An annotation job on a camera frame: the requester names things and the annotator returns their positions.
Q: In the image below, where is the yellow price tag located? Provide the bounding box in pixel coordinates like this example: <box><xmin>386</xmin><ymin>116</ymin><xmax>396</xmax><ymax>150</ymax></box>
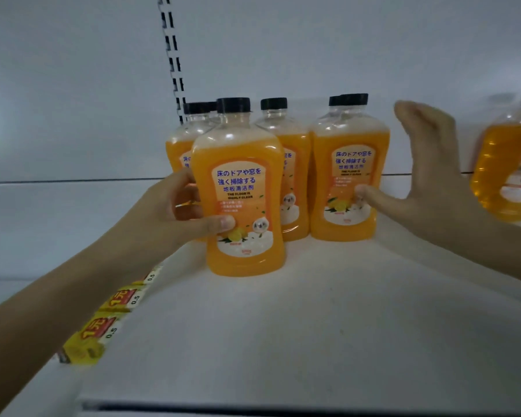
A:
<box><xmin>61</xmin><ymin>314</ymin><xmax>120</xmax><ymax>366</ymax></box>
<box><xmin>99</xmin><ymin>280</ymin><xmax>150</xmax><ymax>314</ymax></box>

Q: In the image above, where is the person's left hand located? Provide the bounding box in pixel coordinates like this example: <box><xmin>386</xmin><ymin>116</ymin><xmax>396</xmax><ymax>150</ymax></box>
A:
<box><xmin>96</xmin><ymin>168</ymin><xmax>236</xmax><ymax>284</ymax></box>

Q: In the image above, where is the person's left forearm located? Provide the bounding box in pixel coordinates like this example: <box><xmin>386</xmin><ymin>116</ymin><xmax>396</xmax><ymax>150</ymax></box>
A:
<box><xmin>0</xmin><ymin>236</ymin><xmax>133</xmax><ymax>417</ymax></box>

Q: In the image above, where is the person's right hand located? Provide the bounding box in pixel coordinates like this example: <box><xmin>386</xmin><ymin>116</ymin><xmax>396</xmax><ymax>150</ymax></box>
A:
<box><xmin>355</xmin><ymin>100</ymin><xmax>504</xmax><ymax>257</ymax></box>

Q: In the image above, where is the white metal shelf board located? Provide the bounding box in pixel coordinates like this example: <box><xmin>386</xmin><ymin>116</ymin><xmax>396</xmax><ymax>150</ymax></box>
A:
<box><xmin>0</xmin><ymin>173</ymin><xmax>521</xmax><ymax>417</ymax></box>

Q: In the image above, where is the person's right forearm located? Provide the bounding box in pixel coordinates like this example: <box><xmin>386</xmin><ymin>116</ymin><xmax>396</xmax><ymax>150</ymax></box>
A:
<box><xmin>475</xmin><ymin>213</ymin><xmax>521</xmax><ymax>288</ymax></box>

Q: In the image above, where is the slotted shelf upright rail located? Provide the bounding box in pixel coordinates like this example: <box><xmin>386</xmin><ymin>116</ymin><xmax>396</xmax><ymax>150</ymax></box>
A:
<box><xmin>157</xmin><ymin>0</ymin><xmax>188</xmax><ymax>125</ymax></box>

